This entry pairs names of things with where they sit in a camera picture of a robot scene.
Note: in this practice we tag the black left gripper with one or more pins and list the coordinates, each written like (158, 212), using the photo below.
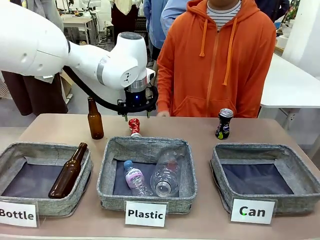
(136, 98)

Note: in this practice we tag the crushed red can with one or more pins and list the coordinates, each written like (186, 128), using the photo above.
(135, 126)

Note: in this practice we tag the brown glass bottle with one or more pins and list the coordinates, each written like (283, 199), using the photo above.
(66, 175)
(95, 125)

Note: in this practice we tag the small blue-capped plastic bottle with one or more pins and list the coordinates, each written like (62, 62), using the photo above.
(136, 178)

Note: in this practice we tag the large clear plastic bottle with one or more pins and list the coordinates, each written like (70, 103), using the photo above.
(166, 175)

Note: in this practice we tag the black printed can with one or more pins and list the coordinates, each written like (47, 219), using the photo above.
(224, 125)

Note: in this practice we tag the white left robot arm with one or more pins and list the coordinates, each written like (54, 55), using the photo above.
(75, 55)

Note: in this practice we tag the grey basket with Plastic sign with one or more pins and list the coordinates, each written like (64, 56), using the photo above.
(147, 201)

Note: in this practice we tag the grey basket with Bottle sign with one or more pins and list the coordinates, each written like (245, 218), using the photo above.
(25, 202)

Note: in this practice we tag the white Can sign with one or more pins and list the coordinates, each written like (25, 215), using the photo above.
(252, 212)

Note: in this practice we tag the grey basket with Can sign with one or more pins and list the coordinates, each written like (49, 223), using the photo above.
(295, 197)

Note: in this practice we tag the person's right hand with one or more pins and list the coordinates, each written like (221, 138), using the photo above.
(163, 114)

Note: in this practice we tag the cardboard box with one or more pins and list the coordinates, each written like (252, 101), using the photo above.
(67, 86)

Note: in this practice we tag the person in orange hoodie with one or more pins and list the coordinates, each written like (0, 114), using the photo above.
(212, 70)

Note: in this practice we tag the white Plastic sign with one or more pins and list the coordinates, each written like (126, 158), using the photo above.
(145, 213)

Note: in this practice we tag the person in dark skirt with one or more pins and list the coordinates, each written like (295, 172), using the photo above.
(123, 15)

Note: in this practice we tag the beige work table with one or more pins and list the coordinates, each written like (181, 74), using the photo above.
(77, 20)

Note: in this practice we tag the grey hanging jacket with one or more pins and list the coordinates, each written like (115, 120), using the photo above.
(53, 12)

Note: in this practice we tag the white side table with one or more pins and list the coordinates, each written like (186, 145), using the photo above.
(287, 85)

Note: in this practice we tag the white Bottle sign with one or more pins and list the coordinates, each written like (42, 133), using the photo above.
(17, 214)

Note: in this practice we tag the white paper roll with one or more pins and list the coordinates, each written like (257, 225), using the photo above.
(282, 42)

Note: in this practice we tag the person in dark jacket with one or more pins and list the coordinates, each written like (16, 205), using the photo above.
(271, 10)

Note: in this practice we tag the dark floral garment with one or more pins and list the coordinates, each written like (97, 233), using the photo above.
(291, 10)

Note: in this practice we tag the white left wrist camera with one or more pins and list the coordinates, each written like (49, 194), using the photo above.
(150, 76)

